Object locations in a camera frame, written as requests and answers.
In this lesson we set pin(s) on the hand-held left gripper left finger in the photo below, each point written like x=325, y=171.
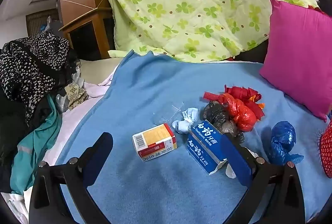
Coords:
x=98, y=156

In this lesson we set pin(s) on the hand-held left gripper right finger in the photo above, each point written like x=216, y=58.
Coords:
x=237, y=159

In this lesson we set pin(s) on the blue toothpaste box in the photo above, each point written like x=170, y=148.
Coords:
x=205, y=143

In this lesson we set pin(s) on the black plastic bag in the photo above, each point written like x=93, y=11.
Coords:
x=216, y=115

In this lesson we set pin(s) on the orange and white medicine box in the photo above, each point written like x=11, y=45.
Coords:
x=153, y=141

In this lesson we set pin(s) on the white and blue bag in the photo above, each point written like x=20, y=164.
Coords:
x=182, y=125

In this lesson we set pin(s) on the red mesh bag bundle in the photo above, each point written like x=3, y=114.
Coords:
x=240, y=92

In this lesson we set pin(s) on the red plastic basket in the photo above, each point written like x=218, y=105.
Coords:
x=327, y=151

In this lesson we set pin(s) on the white tissue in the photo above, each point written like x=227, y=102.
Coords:
x=230, y=171

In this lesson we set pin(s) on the small red plastic bag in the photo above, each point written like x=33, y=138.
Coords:
x=241, y=115

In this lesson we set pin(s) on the pale pink bed sheet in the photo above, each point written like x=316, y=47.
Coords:
x=77, y=115

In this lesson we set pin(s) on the blue plastic bag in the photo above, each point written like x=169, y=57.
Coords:
x=281, y=141

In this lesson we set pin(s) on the teal garment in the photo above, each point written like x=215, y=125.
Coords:
x=39, y=141

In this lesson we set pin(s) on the beige patterned cloth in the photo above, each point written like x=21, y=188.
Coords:
x=75, y=94

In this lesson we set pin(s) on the black jacket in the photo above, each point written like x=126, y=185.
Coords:
x=13, y=136

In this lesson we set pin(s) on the blue blanket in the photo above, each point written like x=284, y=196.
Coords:
x=155, y=84

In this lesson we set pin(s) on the black floral garment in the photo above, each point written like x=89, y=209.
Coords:
x=26, y=71

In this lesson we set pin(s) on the magenta pillow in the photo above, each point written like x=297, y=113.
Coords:
x=298, y=58

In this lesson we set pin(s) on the brown wooden door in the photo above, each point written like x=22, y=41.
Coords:
x=39, y=23

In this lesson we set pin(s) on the green clover print quilt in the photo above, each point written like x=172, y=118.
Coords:
x=186, y=6

